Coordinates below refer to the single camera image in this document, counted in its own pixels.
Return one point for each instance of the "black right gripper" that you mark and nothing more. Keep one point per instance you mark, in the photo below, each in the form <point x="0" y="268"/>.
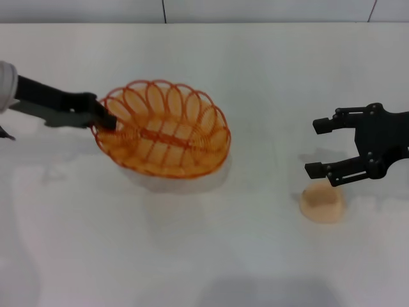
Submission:
<point x="383" y="137"/>

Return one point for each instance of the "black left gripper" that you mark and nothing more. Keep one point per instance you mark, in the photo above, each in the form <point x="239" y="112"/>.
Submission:
<point x="48" y="99"/>

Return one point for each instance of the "pale round bread bun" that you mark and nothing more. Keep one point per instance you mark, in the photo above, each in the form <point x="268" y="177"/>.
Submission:
<point x="322" y="208"/>

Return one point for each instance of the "orange woven plastic basket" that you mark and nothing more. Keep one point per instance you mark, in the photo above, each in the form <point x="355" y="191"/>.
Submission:
<point x="166" y="140"/>

